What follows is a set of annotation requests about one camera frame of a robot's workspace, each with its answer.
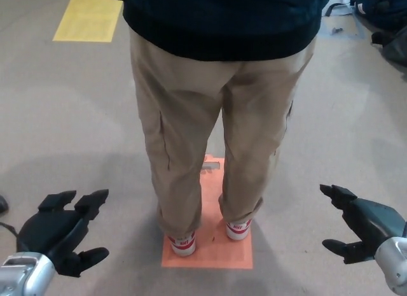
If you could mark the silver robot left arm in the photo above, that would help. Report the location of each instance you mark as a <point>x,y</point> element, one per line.
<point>22,273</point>

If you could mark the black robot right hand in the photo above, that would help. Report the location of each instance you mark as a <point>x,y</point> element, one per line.
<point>369,222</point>

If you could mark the blue bag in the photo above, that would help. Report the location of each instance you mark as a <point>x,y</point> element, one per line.
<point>381,6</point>

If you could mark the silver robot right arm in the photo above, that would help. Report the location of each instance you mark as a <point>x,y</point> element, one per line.
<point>394,264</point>

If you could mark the small black floor object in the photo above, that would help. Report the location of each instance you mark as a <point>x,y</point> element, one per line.
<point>2,205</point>

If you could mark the khaki trousers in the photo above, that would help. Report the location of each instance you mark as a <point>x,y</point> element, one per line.
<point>178,117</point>

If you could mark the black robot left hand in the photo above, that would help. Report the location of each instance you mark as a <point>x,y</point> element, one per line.
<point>47,232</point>

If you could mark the person's left red white sneaker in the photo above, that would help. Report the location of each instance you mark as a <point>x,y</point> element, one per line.
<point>182,243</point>

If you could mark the person's right red white sneaker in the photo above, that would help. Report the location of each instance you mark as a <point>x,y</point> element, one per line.
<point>239,229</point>

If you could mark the yellow floor mat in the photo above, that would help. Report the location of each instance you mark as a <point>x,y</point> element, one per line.
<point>87,17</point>

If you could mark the orange floor mat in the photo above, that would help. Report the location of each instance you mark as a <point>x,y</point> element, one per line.
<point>210,251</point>

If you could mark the person's red white sneaker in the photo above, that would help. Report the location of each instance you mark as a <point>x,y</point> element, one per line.
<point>182,243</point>
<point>239,229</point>

